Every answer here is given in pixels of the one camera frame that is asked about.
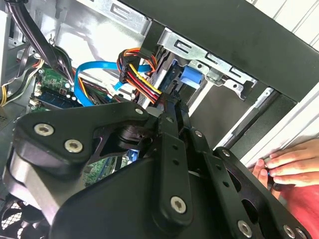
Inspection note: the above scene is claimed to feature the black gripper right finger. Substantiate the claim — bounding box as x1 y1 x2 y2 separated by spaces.
174 96 312 239

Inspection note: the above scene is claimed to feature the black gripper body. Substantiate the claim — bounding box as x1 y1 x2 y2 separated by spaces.
48 153 236 239

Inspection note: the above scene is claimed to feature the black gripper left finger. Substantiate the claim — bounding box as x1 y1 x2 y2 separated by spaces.
12 93 194 226

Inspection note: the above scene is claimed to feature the small round black tool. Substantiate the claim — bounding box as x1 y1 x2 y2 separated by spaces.
264 156 284 192

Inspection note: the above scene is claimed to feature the blue data wire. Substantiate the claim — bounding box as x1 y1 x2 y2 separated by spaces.
74 61 155 107

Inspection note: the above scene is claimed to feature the multicoloured power wire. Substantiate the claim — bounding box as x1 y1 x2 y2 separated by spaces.
116 47 164 105

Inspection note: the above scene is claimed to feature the hard disk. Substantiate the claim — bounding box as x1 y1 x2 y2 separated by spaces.
136 49 209 105

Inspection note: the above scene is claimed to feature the person's bare hand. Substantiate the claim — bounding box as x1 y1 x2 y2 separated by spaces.
253 138 319 191

